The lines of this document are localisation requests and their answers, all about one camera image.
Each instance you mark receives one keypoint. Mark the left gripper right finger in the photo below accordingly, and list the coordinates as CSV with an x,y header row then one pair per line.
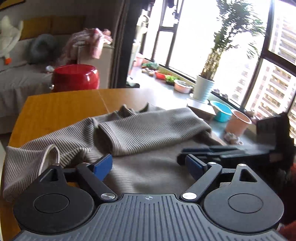
x,y
236,199

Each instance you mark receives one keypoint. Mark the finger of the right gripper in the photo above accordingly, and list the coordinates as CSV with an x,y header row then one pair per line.
x,y
228,155

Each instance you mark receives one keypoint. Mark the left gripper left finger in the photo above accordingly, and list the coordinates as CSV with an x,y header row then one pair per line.
x,y
62,199

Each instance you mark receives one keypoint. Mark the striped grey knit garment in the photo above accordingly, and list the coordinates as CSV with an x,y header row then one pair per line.
x,y
144,146

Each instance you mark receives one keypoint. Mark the pink plastic bucket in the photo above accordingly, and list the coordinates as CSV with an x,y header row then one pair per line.
x,y
238,123

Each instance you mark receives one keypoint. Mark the teal plastic basin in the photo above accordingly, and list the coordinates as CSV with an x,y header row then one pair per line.
x,y
222,111

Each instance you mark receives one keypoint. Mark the white ribbed plant pot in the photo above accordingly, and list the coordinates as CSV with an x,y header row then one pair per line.
x,y
202,89

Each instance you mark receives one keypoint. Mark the green leafy vegetables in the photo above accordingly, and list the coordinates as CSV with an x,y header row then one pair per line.
x,y
170,80

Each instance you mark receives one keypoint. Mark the red basin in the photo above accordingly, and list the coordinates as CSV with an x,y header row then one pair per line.
x,y
159,75

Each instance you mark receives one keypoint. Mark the potted bamboo palm plant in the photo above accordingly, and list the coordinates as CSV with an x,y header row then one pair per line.
x,y
236,17

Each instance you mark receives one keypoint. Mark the red round stool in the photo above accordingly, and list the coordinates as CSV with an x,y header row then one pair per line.
x,y
75,77

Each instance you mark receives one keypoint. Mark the grey sofa bed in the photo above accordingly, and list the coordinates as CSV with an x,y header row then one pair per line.
x,y
22,79

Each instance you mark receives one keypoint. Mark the beige cabinet box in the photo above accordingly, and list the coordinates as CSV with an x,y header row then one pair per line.
x,y
103,64

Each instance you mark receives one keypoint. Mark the dark grey round cushion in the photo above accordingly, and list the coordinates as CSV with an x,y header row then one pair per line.
x,y
43,49

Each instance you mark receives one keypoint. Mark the pink crumpled cloth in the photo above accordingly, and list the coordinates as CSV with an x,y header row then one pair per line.
x,y
93,39

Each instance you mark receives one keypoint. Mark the white goose plush toy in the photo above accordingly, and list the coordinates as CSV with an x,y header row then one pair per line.
x,y
10,36

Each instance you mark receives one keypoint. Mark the yellow sofa cushion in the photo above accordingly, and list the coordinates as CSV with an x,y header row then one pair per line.
x,y
54,25

